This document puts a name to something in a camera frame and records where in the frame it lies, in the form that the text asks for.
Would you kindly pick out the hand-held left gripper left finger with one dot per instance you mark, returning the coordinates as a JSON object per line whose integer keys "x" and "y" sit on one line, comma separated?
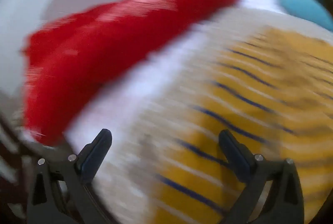
{"x": 92, "y": 159}

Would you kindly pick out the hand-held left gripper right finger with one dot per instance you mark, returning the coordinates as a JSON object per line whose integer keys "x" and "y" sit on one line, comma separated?
{"x": 238, "y": 159}

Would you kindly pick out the yellow striped sweater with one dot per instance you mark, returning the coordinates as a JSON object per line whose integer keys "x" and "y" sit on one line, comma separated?
{"x": 256, "y": 125}

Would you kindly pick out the beige dotted quilted mat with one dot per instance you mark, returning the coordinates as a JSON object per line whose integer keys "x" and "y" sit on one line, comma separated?
{"x": 166, "y": 125}

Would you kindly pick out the white fleece blanket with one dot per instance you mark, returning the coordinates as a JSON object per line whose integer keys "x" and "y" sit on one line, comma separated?
{"x": 145, "y": 75}

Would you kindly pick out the red quilt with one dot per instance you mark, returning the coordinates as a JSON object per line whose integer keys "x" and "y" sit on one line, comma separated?
{"x": 104, "y": 52}

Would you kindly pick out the blue pillow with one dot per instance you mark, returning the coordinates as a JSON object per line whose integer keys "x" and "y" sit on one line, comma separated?
{"x": 305, "y": 9}

